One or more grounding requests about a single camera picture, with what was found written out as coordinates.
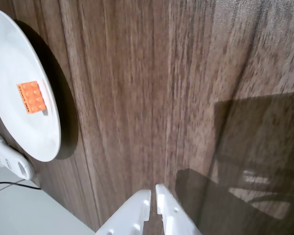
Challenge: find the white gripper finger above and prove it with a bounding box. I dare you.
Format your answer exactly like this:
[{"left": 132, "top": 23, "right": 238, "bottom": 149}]
[
  {"left": 155, "top": 184, "right": 203, "bottom": 235},
  {"left": 95, "top": 188, "right": 152, "bottom": 235}
]

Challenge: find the white small fan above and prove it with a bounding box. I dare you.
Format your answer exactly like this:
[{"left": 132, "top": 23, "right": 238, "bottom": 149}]
[{"left": 0, "top": 132, "right": 35, "bottom": 180}]

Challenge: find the thin black cable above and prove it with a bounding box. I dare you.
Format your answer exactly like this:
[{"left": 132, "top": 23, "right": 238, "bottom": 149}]
[{"left": 0, "top": 182, "right": 42, "bottom": 190}]

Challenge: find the orange lego block with print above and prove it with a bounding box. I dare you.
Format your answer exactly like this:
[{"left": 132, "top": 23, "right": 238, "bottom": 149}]
[{"left": 16, "top": 80, "right": 48, "bottom": 115}]

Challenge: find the white round plate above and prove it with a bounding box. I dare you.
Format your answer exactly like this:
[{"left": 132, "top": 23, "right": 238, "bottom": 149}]
[{"left": 0, "top": 8, "right": 62, "bottom": 163}]

